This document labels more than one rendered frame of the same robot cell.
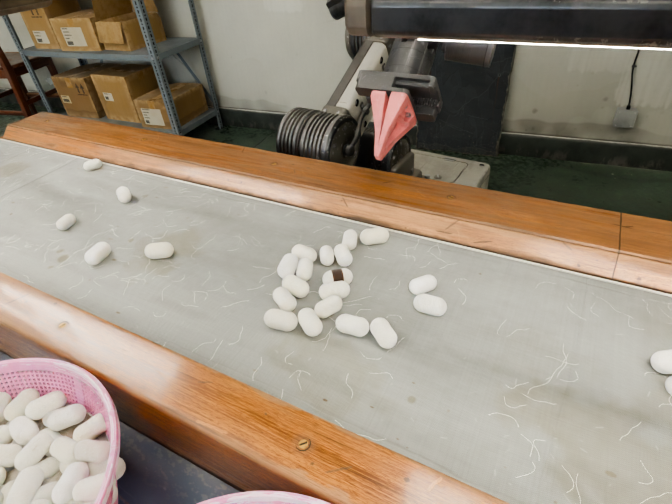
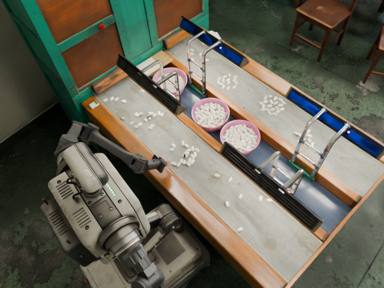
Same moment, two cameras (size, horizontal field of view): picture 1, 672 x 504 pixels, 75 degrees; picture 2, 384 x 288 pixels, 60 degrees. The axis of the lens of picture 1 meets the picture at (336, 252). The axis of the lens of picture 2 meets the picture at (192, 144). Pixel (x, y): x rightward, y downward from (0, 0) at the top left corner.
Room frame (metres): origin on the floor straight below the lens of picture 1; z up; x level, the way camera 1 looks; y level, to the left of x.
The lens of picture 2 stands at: (1.43, 0.43, 2.59)
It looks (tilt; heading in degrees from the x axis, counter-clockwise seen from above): 57 degrees down; 200
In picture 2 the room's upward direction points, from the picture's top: 5 degrees counter-clockwise
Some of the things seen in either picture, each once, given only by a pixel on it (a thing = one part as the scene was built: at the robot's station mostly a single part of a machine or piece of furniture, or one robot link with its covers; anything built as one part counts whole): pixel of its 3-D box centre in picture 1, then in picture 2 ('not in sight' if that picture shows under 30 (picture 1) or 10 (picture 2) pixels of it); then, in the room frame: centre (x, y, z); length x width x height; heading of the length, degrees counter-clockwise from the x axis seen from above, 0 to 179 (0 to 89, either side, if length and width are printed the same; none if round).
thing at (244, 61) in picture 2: not in sight; (212, 39); (-0.37, -0.01, 1.08); 0.62 x 0.08 x 0.07; 59
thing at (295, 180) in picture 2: not in sight; (274, 188); (0.55, 0.58, 0.90); 0.20 x 0.19 x 0.45; 59
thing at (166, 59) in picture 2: not in sight; (151, 65); (-0.33, -0.49, 0.77); 0.33 x 0.15 x 0.01; 149
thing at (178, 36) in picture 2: not in sight; (179, 36); (-0.65, -0.36, 0.83); 0.30 x 0.06 x 0.07; 149
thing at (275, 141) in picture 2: not in sight; (243, 118); (-0.04, 0.30, 0.71); 1.81 x 0.05 x 0.11; 59
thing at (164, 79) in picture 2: not in sight; (162, 95); (0.05, -0.25, 0.90); 0.20 x 0.19 x 0.45; 59
